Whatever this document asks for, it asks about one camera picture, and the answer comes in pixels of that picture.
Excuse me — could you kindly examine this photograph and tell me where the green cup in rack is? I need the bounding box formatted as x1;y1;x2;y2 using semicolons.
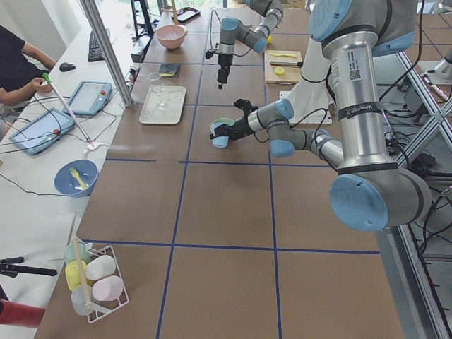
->
64;241;92;264

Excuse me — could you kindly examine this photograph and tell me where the lemon half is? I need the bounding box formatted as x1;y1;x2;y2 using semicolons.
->
274;66;285;76

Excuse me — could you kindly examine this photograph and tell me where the white cup in rack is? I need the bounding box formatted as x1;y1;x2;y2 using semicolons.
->
85;255;116;280

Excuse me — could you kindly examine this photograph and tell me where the person forearm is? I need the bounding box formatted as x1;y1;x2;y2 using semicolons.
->
0;84;35;106

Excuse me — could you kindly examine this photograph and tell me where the light blue plastic cup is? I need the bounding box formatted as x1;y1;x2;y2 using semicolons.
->
211;139;230;148

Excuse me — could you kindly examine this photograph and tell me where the clear cup in rack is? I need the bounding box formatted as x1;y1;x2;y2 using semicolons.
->
71;285;93;316

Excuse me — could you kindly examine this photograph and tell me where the clear drinking glass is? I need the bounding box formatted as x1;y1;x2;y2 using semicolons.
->
148;72;163;95

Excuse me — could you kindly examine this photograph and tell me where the red fire extinguisher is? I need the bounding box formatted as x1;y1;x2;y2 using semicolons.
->
0;299;45;328

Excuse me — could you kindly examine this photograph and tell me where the teach pendant near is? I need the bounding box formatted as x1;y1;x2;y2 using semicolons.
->
9;108;75;155

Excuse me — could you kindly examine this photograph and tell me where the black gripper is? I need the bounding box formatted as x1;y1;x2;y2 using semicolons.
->
209;117;253;141
217;53;233;89

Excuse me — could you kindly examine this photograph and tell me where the yellow cup in rack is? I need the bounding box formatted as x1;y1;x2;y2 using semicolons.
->
64;260;81;291

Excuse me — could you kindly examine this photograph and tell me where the aluminium frame post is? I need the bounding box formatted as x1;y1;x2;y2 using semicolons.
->
80;0;133;108

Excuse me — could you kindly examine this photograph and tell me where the cream bear tray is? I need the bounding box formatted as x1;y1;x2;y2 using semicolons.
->
138;86;186;125

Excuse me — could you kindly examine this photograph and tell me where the yellow plastic fork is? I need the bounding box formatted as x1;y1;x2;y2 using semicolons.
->
69;167;88;190

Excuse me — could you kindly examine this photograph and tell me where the pink stick with green tip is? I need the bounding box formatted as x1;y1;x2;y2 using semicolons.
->
42;73;93;147

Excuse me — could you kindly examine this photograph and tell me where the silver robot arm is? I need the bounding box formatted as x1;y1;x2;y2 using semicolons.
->
210;1;432;231
213;0;283;89

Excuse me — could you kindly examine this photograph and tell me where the white wire cup rack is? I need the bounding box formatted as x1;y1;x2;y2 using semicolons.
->
64;237;129;323

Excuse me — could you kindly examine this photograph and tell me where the person right hand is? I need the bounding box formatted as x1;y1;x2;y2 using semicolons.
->
30;78;52;93

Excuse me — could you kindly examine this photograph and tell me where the black keyboard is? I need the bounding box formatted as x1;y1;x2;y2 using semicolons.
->
88;31;105;62

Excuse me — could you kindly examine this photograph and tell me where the pink cup in rack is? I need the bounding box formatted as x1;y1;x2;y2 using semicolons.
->
92;275;124;302

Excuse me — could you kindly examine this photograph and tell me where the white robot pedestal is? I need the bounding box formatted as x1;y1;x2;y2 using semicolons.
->
285;38;330;124

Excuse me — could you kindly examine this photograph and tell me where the teach pendant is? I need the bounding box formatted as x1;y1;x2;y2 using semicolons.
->
67;81;112;117
9;108;75;155

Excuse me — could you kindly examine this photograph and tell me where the blue bowl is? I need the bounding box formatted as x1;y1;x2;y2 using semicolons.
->
54;159;98;198

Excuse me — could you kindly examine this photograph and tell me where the wooden cutting board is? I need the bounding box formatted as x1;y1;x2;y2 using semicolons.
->
264;50;303;85

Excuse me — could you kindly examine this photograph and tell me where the black computer mouse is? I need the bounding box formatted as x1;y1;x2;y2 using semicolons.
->
59;62;76;73

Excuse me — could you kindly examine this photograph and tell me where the black camera tripod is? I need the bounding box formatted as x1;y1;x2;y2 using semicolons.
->
1;256;58;278

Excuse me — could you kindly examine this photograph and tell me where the teach pendant far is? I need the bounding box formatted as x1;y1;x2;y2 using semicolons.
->
67;81;112;117

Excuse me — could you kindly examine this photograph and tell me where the mint green bowl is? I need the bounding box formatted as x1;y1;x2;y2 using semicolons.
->
210;117;234;133

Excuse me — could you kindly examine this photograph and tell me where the pink bowl with ice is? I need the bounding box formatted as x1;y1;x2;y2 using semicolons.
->
155;25;187;49

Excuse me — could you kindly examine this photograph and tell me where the yellow plastic knife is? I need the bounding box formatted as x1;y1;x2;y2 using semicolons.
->
269;52;297;58

